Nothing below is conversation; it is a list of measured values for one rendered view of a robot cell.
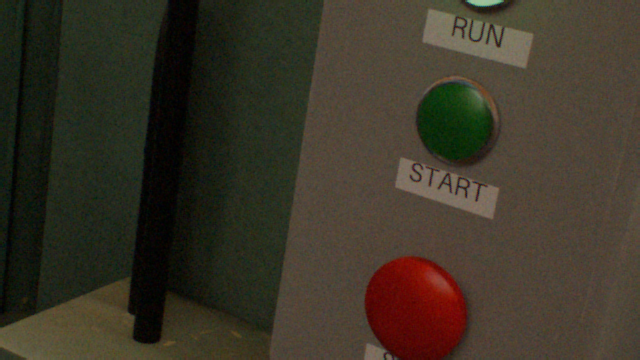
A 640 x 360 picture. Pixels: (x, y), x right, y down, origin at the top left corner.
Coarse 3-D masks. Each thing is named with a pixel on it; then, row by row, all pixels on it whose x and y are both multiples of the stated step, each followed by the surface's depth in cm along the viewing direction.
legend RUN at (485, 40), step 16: (432, 16) 32; (448, 16) 32; (432, 32) 32; (448, 32) 32; (464, 32) 32; (480, 32) 32; (496, 32) 31; (512, 32) 31; (448, 48) 32; (464, 48) 32; (480, 48) 32; (496, 48) 31; (512, 48) 31; (528, 48) 31; (512, 64) 31
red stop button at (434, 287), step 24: (408, 264) 33; (432, 264) 33; (384, 288) 33; (408, 288) 33; (432, 288) 33; (456, 288) 33; (384, 312) 34; (408, 312) 33; (432, 312) 33; (456, 312) 33; (384, 336) 34; (408, 336) 33; (432, 336) 33; (456, 336) 33
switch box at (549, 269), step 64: (384, 0) 33; (448, 0) 32; (576, 0) 30; (320, 64) 35; (384, 64) 33; (448, 64) 32; (576, 64) 30; (320, 128) 35; (384, 128) 34; (512, 128) 32; (576, 128) 31; (320, 192) 35; (384, 192) 34; (512, 192) 32; (576, 192) 31; (320, 256) 36; (384, 256) 34; (448, 256) 33; (512, 256) 32; (576, 256) 31; (320, 320) 36; (512, 320) 33; (576, 320) 32
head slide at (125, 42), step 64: (64, 0) 52; (128, 0) 50; (64, 64) 53; (128, 64) 51; (64, 128) 54; (128, 128) 52; (64, 192) 55; (128, 192) 53; (64, 256) 55; (128, 256) 53
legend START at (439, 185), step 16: (400, 160) 34; (400, 176) 34; (416, 176) 33; (432, 176) 33; (448, 176) 33; (416, 192) 33; (432, 192) 33; (448, 192) 33; (464, 192) 33; (480, 192) 32; (496, 192) 32; (464, 208) 33; (480, 208) 33
